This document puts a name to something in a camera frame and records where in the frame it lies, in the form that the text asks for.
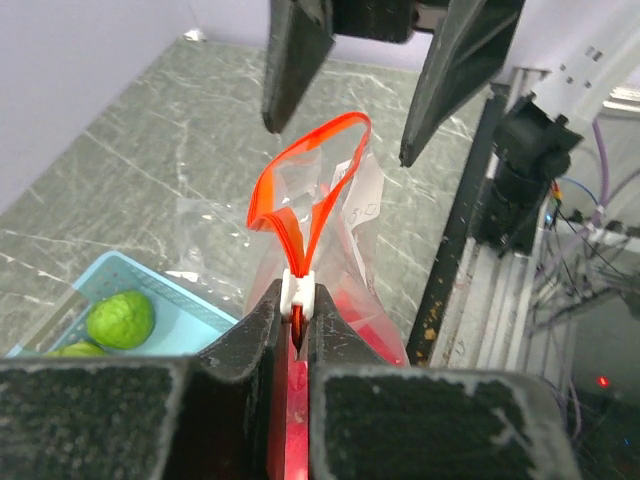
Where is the light blue plastic basket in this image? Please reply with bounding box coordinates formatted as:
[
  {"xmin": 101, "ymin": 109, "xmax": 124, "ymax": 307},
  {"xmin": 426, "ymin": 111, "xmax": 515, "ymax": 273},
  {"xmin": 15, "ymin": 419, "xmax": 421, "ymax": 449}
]
[{"xmin": 7, "ymin": 251, "xmax": 237, "ymax": 358}]

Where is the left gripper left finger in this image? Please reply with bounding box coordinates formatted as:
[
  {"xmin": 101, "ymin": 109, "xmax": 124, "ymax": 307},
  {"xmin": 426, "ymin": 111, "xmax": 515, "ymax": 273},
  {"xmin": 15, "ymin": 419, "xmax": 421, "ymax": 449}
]
[{"xmin": 1, "ymin": 281, "xmax": 283, "ymax": 479}]

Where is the clear orange-zip bag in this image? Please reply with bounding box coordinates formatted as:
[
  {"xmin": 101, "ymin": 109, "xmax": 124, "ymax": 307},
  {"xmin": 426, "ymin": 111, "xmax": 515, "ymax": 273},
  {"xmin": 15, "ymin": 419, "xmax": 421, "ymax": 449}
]
[{"xmin": 171, "ymin": 112, "xmax": 408, "ymax": 479}]

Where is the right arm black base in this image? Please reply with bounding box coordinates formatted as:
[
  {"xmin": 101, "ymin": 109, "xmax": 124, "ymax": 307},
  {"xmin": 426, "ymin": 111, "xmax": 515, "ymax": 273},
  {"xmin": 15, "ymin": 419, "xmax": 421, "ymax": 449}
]
[{"xmin": 477, "ymin": 94, "xmax": 583, "ymax": 257}]

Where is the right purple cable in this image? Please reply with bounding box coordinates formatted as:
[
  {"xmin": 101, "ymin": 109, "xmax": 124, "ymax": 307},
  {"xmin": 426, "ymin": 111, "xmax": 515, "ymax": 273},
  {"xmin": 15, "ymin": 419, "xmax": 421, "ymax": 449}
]
[{"xmin": 574, "ymin": 119, "xmax": 640, "ymax": 236}]

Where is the aluminium frame rail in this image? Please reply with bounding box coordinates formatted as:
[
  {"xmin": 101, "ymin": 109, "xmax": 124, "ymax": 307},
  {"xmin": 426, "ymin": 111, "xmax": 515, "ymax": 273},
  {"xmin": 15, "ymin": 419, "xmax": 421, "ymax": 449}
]
[{"xmin": 425, "ymin": 68, "xmax": 546, "ymax": 370}]

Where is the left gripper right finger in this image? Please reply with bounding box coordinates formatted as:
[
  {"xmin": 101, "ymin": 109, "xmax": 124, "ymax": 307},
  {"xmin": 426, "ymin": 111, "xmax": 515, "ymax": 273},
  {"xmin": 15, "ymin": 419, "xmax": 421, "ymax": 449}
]
[{"xmin": 309, "ymin": 286, "xmax": 580, "ymax": 479}]

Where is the small green cabbage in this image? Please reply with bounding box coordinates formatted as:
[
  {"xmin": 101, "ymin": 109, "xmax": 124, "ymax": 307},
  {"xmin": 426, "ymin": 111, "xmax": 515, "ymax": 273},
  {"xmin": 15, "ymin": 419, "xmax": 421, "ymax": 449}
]
[{"xmin": 86, "ymin": 290, "xmax": 155, "ymax": 350}]

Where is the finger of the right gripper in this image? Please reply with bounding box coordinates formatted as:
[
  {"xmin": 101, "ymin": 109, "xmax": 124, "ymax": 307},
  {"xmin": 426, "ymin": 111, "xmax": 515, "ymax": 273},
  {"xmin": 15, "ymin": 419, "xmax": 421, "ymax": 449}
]
[
  {"xmin": 262, "ymin": 0, "xmax": 334, "ymax": 134},
  {"xmin": 399, "ymin": 0, "xmax": 524, "ymax": 168}
]

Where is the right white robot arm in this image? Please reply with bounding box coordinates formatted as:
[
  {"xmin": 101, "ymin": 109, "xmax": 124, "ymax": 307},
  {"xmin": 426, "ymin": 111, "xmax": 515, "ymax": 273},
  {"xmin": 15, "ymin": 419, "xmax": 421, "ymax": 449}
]
[{"xmin": 262, "ymin": 1, "xmax": 639, "ymax": 167}]

